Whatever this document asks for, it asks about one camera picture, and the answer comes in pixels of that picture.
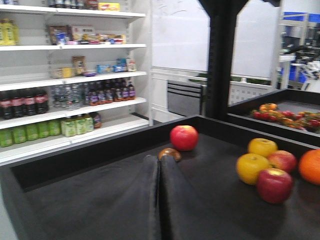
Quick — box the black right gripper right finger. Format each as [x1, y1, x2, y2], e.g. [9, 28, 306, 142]
[159, 155, 250, 240]

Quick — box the white store shelving unit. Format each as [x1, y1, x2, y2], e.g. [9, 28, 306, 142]
[0, 0, 151, 165]

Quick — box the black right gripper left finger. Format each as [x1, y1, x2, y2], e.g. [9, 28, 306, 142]
[26, 155, 159, 240]

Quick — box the black wooden fruit display stand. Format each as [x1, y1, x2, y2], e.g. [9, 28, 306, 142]
[0, 90, 320, 240]

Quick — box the bright red apple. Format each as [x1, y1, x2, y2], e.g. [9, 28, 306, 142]
[170, 125, 199, 152]

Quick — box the small brown round fruit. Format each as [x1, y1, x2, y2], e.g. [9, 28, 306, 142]
[158, 147, 182, 162]

